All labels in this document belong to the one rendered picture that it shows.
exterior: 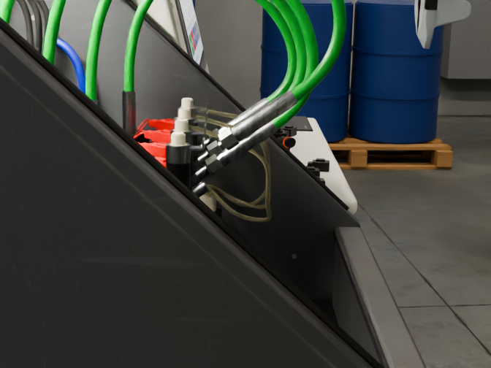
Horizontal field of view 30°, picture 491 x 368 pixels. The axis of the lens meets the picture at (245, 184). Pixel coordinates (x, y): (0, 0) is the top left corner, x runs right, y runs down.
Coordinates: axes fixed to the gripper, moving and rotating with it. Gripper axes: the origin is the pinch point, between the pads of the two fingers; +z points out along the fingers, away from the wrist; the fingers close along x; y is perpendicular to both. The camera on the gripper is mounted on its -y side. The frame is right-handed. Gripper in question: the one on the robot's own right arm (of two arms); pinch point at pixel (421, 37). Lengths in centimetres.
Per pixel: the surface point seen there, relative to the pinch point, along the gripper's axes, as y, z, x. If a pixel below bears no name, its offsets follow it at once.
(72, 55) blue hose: -44.9, 4.7, 15.1
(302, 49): -14.2, 2.0, 3.5
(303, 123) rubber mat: -7, 27, 83
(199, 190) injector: -26.6, 16.4, -12.5
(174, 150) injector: -29.4, 11.7, -13.1
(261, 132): -19.4, 11.2, -4.6
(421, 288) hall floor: 59, 125, 241
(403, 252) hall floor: 60, 125, 288
